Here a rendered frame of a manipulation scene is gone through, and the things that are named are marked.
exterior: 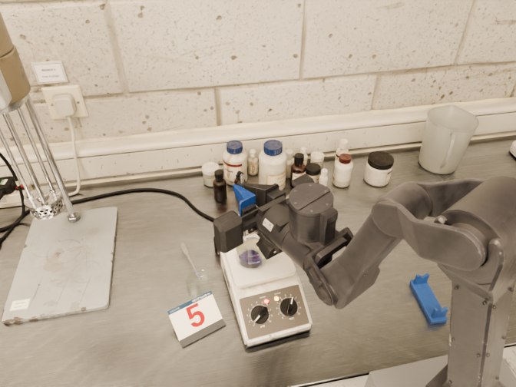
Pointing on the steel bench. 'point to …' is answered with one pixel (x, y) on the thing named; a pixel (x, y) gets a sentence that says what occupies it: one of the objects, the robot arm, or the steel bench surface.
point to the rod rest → (428, 300)
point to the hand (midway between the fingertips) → (247, 196)
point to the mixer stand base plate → (64, 267)
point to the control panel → (276, 323)
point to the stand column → (51, 160)
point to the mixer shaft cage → (42, 200)
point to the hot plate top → (274, 272)
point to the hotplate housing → (259, 293)
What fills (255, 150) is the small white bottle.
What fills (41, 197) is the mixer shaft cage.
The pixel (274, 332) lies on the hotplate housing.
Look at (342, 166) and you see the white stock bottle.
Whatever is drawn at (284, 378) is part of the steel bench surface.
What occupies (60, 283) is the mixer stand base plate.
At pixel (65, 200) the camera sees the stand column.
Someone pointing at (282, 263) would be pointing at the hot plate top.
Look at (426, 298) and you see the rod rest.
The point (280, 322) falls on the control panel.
